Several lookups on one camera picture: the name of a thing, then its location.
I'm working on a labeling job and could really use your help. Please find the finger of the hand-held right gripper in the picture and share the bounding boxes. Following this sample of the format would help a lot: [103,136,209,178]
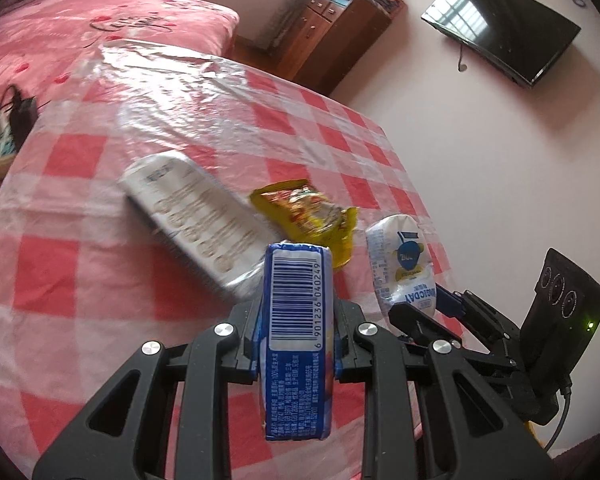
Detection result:
[387,302,464,349]
[437,287,524,376]

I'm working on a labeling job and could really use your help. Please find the black power adapter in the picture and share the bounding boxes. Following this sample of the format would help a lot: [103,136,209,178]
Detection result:
[7,97,40,154]

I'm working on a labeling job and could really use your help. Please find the red white checkered tablecloth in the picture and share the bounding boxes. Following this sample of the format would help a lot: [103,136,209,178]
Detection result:
[0,40,453,480]

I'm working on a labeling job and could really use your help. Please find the large white packet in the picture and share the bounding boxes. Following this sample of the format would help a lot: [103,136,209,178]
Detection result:
[117,152,281,297]

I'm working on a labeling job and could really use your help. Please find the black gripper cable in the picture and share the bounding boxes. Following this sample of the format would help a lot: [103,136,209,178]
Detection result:
[545,384,574,453]

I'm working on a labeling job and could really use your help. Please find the yellow snack wrapper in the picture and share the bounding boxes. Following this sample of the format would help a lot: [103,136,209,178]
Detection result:
[250,180,359,273]

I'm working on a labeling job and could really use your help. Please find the bed with pink sheet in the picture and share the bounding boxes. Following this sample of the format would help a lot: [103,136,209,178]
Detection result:
[0,0,241,161]

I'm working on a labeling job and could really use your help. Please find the black wall television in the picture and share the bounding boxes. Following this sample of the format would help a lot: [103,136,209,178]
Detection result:
[421,0,582,90]

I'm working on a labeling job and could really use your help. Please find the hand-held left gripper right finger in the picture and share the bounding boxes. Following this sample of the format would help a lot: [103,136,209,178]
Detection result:
[330,302,551,480]

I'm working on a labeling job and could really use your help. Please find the brown wooden dresser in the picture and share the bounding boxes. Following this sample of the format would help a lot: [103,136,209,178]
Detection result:
[275,0,407,97]

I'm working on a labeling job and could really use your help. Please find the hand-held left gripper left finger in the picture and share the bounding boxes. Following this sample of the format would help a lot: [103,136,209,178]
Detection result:
[32,290,267,480]

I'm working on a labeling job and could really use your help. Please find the white yogurt pouch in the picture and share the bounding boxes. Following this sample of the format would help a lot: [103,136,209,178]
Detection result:
[364,214,438,318]

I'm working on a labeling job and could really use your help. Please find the blue barcode snack packet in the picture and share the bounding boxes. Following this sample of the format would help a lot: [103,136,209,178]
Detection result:
[257,241,338,445]

